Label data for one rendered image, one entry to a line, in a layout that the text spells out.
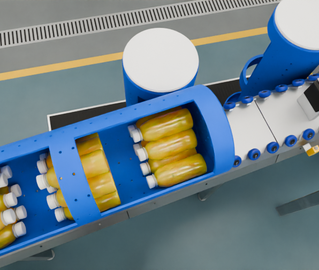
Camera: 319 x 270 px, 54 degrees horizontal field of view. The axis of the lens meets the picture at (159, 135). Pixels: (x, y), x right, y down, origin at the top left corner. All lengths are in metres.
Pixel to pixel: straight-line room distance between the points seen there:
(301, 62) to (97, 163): 0.93
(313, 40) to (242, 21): 1.46
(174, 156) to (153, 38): 0.46
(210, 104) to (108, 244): 1.33
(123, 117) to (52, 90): 1.55
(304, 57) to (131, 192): 0.86
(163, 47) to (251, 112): 0.41
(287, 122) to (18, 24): 2.16
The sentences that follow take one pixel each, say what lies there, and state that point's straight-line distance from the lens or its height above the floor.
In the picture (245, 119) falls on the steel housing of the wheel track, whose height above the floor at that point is 0.93.
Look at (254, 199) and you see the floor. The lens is 2.14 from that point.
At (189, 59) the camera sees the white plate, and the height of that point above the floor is 1.04.
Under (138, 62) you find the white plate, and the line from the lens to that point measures 1.16.
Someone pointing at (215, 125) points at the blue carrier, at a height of 1.23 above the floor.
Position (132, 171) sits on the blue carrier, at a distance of 1.07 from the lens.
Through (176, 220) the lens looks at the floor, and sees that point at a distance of 2.01.
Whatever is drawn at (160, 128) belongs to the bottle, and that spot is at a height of 1.13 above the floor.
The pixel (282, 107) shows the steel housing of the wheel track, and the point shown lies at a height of 0.93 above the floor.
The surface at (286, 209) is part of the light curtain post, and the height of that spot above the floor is 0.13.
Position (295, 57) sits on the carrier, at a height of 0.97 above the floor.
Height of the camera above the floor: 1.99
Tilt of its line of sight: 68 degrees down
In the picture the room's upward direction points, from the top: 8 degrees clockwise
